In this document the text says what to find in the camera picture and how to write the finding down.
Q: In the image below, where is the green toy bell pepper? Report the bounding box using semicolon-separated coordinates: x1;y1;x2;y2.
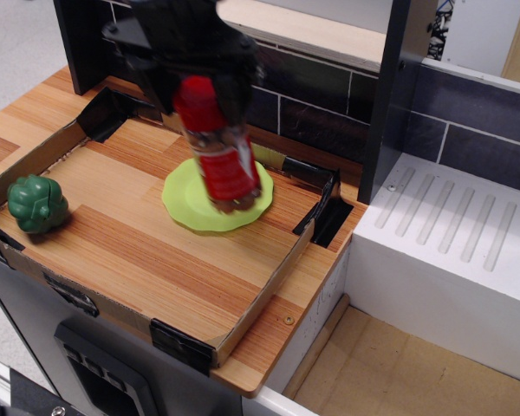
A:
7;174;68;234

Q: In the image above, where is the light wooden shelf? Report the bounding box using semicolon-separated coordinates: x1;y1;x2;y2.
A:
217;1;386;73

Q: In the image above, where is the dark grey vertical post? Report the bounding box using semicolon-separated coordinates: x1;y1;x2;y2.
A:
358;0;437;205

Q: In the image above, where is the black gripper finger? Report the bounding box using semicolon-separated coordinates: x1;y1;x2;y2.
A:
136;60;186;115
211;71;254;127

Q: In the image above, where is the light green plastic plate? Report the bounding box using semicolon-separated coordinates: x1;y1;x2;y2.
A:
161;159;274;232

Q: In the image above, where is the red-capped basil spice bottle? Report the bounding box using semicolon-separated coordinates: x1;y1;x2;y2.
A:
173;75;262;213

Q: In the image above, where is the brass screw in counter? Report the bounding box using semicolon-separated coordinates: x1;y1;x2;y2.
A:
284;315;295;325

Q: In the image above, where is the white drainboard sink unit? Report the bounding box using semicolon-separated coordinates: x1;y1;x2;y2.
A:
345;154;520;380

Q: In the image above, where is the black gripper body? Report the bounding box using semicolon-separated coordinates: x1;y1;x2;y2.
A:
102;1;264;87

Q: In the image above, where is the dark grey left post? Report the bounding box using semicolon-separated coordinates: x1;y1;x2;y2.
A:
54;0;133;95

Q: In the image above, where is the cardboard fence with black tape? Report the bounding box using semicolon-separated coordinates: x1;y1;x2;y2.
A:
0;83;361;391

